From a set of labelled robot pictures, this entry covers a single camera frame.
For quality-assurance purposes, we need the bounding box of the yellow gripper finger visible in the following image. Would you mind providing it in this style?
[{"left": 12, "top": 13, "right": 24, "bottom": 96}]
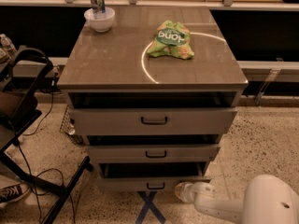
[{"left": 174, "top": 182, "right": 182, "bottom": 200}]

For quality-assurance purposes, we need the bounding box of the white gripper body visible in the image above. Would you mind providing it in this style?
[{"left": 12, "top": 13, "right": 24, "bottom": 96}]
[{"left": 178, "top": 182, "right": 215, "bottom": 203}]

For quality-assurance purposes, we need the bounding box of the grey drawer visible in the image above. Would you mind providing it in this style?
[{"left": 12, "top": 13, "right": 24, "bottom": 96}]
[
  {"left": 98, "top": 162, "right": 210, "bottom": 191},
  {"left": 69, "top": 108, "right": 236, "bottom": 136},
  {"left": 87, "top": 144, "right": 220, "bottom": 163}
]

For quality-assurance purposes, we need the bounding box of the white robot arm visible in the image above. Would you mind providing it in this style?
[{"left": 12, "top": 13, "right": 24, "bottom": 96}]
[{"left": 175, "top": 175, "right": 299, "bottom": 224}]

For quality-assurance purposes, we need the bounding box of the grey drawer cabinet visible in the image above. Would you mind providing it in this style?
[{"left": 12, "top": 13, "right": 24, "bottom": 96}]
[{"left": 56, "top": 5, "right": 249, "bottom": 179}]

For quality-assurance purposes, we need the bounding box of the green snack bag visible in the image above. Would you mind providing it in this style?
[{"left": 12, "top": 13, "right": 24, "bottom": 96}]
[{"left": 147, "top": 21, "right": 194, "bottom": 60}]

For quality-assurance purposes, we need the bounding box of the black white sneaker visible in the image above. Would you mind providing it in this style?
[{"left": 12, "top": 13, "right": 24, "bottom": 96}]
[{"left": 0, "top": 184, "right": 30, "bottom": 204}]

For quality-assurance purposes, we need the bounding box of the white bowl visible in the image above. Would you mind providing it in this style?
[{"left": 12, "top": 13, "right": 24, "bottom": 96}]
[{"left": 84, "top": 7, "right": 115, "bottom": 33}]

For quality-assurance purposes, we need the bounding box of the silver drink can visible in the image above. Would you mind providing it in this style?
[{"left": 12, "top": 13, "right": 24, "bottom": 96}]
[{"left": 90, "top": 0, "right": 106, "bottom": 18}]

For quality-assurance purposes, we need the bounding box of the clear water bottle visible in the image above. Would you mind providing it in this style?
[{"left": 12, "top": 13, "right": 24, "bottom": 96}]
[{"left": 0, "top": 34, "right": 16, "bottom": 57}]

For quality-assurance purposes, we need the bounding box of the wire mesh basket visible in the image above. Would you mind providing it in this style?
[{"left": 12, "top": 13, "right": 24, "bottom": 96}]
[{"left": 60, "top": 108, "right": 84, "bottom": 146}]

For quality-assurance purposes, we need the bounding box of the clear acrylic bracket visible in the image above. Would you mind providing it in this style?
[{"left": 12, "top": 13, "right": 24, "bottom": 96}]
[{"left": 254, "top": 58, "right": 283, "bottom": 105}]

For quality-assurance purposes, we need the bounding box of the black floor cable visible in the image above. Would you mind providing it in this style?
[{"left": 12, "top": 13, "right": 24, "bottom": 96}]
[{"left": 12, "top": 77, "right": 77, "bottom": 224}]

